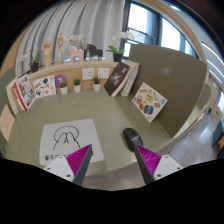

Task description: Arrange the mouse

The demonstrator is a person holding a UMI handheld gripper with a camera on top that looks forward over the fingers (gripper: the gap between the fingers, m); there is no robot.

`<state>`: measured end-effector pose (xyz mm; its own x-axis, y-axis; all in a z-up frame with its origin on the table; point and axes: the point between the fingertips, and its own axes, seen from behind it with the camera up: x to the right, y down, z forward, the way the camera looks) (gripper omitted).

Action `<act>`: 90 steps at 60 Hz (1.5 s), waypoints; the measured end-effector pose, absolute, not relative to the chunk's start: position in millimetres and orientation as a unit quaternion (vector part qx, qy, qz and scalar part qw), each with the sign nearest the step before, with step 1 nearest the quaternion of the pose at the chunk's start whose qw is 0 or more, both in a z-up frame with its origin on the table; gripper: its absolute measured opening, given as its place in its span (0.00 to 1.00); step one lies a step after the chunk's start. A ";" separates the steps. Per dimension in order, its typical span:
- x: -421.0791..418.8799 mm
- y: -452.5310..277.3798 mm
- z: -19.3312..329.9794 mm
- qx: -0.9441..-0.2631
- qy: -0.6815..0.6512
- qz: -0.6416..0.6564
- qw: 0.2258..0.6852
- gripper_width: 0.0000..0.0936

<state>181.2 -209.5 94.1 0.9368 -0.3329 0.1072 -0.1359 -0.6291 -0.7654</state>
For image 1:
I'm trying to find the food picture card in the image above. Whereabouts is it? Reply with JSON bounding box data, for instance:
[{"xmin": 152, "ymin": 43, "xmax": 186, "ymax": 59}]
[{"xmin": 131, "ymin": 81, "xmax": 168, "ymax": 123}]

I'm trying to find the beige card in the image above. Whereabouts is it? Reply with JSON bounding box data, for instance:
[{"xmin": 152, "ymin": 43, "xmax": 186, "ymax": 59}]
[{"xmin": 0, "ymin": 103, "xmax": 16, "ymax": 142}]

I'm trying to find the dark-covered book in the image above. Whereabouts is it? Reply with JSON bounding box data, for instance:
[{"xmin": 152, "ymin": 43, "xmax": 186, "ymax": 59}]
[{"xmin": 103, "ymin": 61, "xmax": 131, "ymax": 98}]

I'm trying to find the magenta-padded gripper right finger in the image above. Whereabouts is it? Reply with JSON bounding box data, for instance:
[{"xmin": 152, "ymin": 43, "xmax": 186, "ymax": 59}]
[{"xmin": 132, "ymin": 142, "xmax": 184, "ymax": 186}]

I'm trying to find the round purple sign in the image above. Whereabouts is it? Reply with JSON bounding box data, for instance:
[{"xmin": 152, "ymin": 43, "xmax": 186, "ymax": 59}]
[{"xmin": 54, "ymin": 73, "xmax": 69, "ymax": 90}]

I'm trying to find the dark-framed window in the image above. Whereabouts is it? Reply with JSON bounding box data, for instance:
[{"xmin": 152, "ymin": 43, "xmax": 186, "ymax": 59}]
[{"xmin": 121, "ymin": 0, "xmax": 201, "ymax": 59}]

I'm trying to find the white books stack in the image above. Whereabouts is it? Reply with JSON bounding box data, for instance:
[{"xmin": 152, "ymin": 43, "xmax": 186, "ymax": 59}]
[{"xmin": 119, "ymin": 59, "xmax": 142, "ymax": 98}]

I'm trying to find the wooden artist mannequin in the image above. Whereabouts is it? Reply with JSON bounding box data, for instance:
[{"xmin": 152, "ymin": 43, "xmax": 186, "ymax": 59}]
[{"xmin": 56, "ymin": 31, "xmax": 67, "ymax": 64}]

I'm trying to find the olive desk partition panel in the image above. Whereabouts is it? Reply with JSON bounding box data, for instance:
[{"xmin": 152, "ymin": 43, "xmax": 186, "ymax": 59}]
[
  {"xmin": 128, "ymin": 43, "xmax": 208, "ymax": 138},
  {"xmin": 0, "ymin": 64, "xmax": 18, "ymax": 111}
]

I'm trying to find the white mouse pad with drawing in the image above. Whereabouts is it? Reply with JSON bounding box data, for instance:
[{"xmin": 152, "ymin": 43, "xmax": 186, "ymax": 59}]
[{"xmin": 38, "ymin": 118, "xmax": 105, "ymax": 167}]

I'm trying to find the pink wooden horse figure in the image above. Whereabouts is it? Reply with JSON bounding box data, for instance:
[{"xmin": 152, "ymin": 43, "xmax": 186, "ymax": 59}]
[{"xmin": 67, "ymin": 45, "xmax": 85, "ymax": 63}]

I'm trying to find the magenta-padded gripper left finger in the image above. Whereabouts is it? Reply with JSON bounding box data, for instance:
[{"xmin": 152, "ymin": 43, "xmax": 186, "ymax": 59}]
[{"xmin": 43, "ymin": 143, "xmax": 94, "ymax": 187}]

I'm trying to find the white orchid in black pot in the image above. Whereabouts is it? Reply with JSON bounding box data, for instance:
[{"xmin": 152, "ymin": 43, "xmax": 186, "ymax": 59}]
[
  {"xmin": 68, "ymin": 33, "xmax": 91, "ymax": 61},
  {"xmin": 105, "ymin": 31, "xmax": 135, "ymax": 63},
  {"xmin": 19, "ymin": 46, "xmax": 42, "ymax": 73}
]

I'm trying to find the dark wooden horse figure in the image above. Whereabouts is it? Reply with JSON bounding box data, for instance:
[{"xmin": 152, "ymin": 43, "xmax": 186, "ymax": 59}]
[{"xmin": 86, "ymin": 43, "xmax": 104, "ymax": 61}]

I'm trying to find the light wooden desk shelf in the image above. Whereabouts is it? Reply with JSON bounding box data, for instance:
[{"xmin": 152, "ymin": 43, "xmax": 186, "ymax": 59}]
[{"xmin": 28, "ymin": 59, "xmax": 120, "ymax": 92}]

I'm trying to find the white book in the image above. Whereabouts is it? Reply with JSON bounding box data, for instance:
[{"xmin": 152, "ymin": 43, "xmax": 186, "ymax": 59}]
[{"xmin": 5, "ymin": 77, "xmax": 21, "ymax": 116}]

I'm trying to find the white sticker sheet card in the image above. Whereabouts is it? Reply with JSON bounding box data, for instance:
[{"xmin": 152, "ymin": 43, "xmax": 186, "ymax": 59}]
[{"xmin": 32, "ymin": 75, "xmax": 57, "ymax": 99}]

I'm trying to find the wooden hand model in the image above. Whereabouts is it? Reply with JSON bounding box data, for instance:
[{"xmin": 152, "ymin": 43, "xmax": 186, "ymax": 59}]
[{"xmin": 41, "ymin": 40, "xmax": 53, "ymax": 69}]

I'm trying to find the black computer mouse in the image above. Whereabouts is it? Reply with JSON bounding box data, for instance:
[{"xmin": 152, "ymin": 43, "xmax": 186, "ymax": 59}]
[{"xmin": 122, "ymin": 127, "xmax": 144, "ymax": 152}]

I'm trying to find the grey-white curtain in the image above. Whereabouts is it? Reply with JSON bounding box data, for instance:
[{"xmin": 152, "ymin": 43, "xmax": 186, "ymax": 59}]
[{"xmin": 14, "ymin": 0, "xmax": 126, "ymax": 78}]

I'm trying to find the white wall socket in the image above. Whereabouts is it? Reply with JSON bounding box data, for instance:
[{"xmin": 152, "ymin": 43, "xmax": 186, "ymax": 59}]
[
  {"xmin": 81, "ymin": 67, "xmax": 95, "ymax": 81},
  {"xmin": 97, "ymin": 67, "xmax": 111, "ymax": 80}
]

